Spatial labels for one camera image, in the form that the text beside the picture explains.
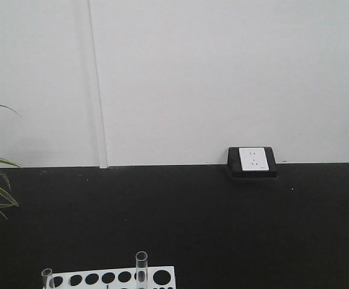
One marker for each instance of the tall clear glass test tube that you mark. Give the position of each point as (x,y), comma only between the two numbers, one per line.
(141,270)

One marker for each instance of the short clear glass test tube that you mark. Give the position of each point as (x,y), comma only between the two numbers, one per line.
(47,278)

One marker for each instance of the white test tube rack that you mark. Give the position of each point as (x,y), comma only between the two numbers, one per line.
(157,277)

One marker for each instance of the white wall power socket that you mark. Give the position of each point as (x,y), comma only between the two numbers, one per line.
(251,162)

